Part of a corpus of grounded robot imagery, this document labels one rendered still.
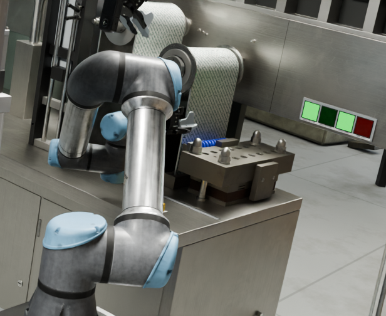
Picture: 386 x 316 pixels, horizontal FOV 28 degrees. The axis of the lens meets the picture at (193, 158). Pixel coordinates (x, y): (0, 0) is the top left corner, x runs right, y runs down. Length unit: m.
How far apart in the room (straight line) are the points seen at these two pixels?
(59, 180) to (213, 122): 0.52
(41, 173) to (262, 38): 0.82
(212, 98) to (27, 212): 0.65
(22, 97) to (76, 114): 1.02
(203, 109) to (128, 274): 0.93
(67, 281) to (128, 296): 0.66
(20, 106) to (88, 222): 1.38
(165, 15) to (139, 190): 1.02
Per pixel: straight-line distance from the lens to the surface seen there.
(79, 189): 2.21
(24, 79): 2.87
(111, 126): 2.06
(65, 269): 1.54
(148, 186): 1.63
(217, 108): 2.44
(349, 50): 2.40
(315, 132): 7.69
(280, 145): 2.50
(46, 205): 2.36
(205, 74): 2.34
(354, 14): 2.49
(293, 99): 2.49
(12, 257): 2.51
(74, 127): 1.93
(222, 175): 2.21
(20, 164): 2.38
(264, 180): 2.37
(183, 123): 2.27
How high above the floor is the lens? 1.60
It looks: 15 degrees down
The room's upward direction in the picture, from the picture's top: 11 degrees clockwise
